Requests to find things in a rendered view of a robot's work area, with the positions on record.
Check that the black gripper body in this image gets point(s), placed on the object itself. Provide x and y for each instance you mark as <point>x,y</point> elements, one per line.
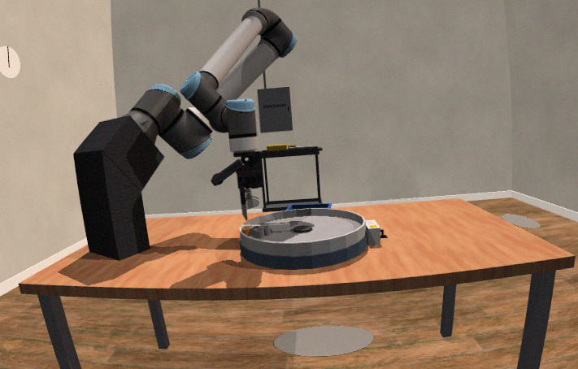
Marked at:
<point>251,173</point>

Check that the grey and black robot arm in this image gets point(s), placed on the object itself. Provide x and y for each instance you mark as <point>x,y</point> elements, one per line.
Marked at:
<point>188,132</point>

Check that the round grey turntable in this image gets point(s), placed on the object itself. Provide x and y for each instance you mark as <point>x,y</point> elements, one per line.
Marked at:
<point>330,236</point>

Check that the blue crate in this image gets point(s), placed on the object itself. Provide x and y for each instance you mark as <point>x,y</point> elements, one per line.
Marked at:
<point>305,206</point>

